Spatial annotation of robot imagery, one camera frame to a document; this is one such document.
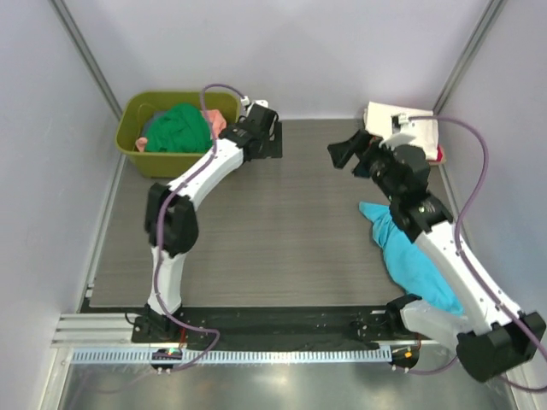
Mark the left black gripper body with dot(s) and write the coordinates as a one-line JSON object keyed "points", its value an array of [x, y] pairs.
{"points": [[264, 137]]}

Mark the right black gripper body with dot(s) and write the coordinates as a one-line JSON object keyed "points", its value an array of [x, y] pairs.
{"points": [[380, 159]]}

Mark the light blue t shirt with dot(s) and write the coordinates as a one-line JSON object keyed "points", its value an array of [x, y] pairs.
{"points": [[408, 266]]}

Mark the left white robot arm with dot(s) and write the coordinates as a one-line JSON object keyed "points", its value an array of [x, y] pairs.
{"points": [[171, 209]]}

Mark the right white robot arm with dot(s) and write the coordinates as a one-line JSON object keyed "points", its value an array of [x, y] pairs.
{"points": [[494, 335]]}

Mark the salmon pink t shirt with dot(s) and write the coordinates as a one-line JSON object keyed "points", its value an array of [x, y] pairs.
{"points": [[218, 121]]}

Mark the folded red t shirt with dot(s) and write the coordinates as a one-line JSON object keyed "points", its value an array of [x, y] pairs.
{"points": [[440, 158]]}

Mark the folded cream t shirt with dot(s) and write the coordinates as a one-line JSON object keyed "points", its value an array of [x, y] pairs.
{"points": [[377, 121]]}

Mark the green t shirt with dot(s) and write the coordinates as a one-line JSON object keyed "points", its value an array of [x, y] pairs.
{"points": [[179, 130]]}

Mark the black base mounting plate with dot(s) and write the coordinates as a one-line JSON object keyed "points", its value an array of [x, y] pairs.
{"points": [[272, 328]]}

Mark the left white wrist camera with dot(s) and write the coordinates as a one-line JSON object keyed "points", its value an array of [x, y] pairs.
{"points": [[247, 104]]}

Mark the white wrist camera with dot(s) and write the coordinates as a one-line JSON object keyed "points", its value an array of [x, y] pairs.
{"points": [[247, 104], [404, 132]]}

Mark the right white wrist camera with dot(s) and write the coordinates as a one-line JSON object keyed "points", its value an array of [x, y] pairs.
{"points": [[404, 132]]}

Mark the right aluminium frame post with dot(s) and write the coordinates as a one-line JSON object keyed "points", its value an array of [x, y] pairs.
{"points": [[471, 49]]}

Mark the aluminium frame post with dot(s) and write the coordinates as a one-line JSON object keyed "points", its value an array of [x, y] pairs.
{"points": [[76, 36], [471, 49]]}

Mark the white slotted cable duct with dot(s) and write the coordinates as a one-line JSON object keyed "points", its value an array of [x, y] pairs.
{"points": [[157, 356]]}

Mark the left aluminium frame post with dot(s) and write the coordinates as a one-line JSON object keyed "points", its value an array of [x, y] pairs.
{"points": [[76, 36]]}

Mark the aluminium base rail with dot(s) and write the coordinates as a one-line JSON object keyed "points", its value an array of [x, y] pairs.
{"points": [[93, 330]]}

